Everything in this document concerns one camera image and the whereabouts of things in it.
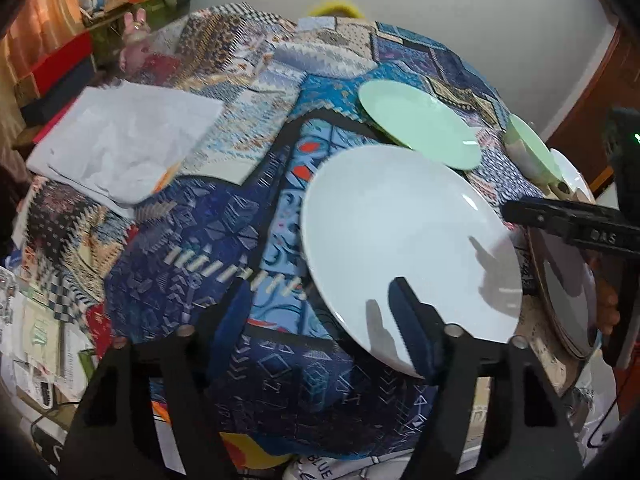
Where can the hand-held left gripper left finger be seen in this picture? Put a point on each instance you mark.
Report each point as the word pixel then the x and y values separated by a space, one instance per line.
pixel 186 377

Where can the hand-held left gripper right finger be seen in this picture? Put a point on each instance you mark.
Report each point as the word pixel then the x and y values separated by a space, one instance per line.
pixel 415 330

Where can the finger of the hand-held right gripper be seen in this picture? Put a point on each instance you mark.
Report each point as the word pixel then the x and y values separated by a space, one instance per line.
pixel 540 215

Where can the green bowl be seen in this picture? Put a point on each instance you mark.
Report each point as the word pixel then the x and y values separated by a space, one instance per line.
pixel 535 147

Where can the brown rimmed grey plate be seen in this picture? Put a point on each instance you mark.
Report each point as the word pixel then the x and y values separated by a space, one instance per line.
pixel 565 300

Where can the large white plate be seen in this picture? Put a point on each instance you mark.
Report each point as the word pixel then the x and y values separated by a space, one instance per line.
pixel 400 240

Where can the green plate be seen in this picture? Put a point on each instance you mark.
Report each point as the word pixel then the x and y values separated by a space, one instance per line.
pixel 415 120

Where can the person's right hand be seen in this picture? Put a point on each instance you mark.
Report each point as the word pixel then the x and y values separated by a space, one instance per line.
pixel 607 310

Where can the white spotted bowl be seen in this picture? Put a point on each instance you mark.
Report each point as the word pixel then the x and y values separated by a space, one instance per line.
pixel 570 175

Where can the patchwork printed tablecloth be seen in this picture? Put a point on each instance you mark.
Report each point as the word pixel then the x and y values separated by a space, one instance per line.
pixel 200 240

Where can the stack of printed papers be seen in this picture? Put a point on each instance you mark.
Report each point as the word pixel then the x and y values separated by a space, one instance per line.
pixel 35 330

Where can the folded white cloth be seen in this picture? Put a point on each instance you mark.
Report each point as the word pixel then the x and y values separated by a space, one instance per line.
pixel 125 140

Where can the yellow round object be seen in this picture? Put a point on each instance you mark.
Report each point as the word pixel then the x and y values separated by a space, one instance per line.
pixel 335 7

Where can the dark blue box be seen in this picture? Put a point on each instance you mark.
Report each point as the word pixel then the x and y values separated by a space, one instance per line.
pixel 60 95

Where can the red box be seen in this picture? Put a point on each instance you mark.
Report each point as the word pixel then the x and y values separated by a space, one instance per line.
pixel 60 62

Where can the pink bunny toy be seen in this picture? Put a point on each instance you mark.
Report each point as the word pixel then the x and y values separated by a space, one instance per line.
pixel 134 40

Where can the green box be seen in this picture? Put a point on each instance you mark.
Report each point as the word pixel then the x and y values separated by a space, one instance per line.
pixel 130 20

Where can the orange curtain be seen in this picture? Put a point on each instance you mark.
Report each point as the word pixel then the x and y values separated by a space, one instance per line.
pixel 35 15

